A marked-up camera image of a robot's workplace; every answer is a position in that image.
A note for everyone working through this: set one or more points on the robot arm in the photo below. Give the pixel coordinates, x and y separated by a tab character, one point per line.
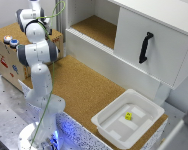
40	83

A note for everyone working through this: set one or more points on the yellow block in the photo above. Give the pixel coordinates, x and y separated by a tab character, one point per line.
128	116

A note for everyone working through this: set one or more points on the white cabinet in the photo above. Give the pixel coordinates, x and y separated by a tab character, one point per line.
94	56

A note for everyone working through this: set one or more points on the white plastic box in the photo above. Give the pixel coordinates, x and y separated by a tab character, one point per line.
127	121

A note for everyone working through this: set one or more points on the blue button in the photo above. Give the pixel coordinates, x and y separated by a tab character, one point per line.
14	42

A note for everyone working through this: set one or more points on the white sliding door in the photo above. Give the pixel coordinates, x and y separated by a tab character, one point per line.
160	46

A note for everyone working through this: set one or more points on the red button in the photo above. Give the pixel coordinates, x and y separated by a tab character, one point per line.
7	38

